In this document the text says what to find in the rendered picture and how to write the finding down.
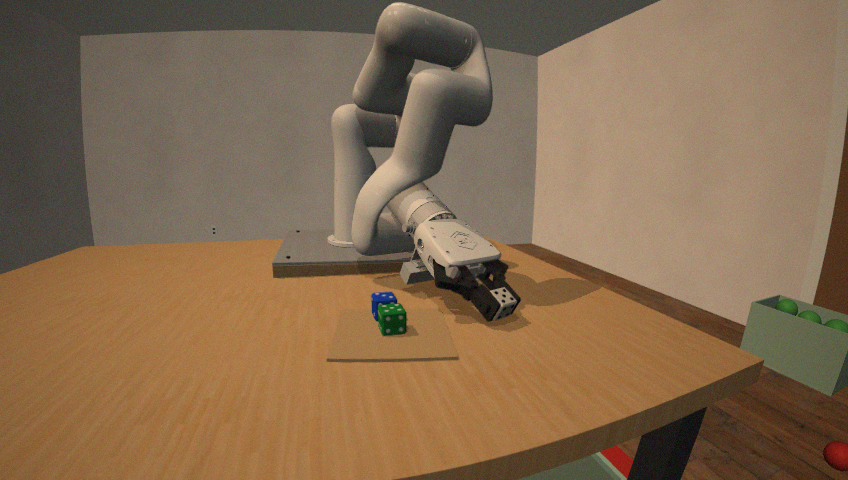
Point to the white die with black pips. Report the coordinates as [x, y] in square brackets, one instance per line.
[506, 300]

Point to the tan flat mat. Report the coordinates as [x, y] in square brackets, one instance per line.
[357, 338]

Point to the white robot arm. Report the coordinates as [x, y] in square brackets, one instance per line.
[418, 117]

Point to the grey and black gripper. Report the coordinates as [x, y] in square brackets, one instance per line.
[451, 241]

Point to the blue die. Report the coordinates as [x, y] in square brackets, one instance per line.
[381, 299]

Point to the green die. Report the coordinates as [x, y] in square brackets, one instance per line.
[392, 319]

